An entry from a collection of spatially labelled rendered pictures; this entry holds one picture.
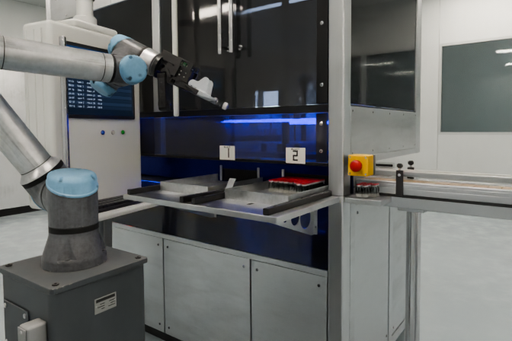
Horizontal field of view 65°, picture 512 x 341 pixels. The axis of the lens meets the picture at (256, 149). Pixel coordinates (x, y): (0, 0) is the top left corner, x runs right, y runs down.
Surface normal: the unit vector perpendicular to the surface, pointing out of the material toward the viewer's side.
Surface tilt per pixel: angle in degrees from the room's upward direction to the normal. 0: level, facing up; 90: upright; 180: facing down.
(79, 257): 72
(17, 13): 90
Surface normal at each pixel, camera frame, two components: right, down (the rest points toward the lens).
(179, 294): -0.60, 0.04
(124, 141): 0.90, 0.02
